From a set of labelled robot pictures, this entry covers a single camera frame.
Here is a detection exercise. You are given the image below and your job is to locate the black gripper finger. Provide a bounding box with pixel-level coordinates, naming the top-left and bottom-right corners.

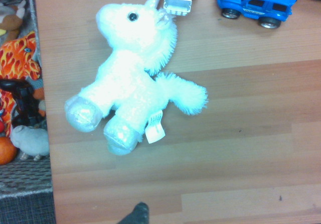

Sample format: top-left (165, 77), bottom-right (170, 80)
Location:
top-left (116, 202), bottom-right (150, 224)

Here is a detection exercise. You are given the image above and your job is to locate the orange ball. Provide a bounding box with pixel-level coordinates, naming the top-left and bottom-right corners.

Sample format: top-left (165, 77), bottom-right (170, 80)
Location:
top-left (0, 136), bottom-right (18, 165)

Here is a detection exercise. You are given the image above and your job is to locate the black toy figure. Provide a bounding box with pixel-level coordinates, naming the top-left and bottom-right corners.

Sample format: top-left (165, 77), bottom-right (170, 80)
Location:
top-left (0, 79), bottom-right (46, 127)

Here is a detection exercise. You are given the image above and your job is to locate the grey woven basket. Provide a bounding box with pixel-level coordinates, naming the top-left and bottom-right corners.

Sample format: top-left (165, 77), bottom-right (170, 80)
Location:
top-left (0, 0), bottom-right (57, 224)

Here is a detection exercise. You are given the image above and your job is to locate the grey plush animal toy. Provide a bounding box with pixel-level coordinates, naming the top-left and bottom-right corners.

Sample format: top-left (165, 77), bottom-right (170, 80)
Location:
top-left (10, 125), bottom-right (50, 161)

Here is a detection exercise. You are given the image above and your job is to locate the white plush unicorn toy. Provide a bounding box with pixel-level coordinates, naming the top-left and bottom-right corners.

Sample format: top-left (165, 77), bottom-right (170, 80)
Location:
top-left (64, 0), bottom-right (209, 156)

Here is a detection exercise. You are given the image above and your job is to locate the brown plush animal toy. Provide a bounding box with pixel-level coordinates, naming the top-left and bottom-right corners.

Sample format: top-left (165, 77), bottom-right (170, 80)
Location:
top-left (0, 0), bottom-right (27, 41)

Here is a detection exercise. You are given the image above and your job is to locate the orange flame-pattern plush toy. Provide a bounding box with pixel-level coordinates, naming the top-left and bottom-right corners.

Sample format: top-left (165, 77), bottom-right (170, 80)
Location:
top-left (0, 31), bottom-right (46, 137)

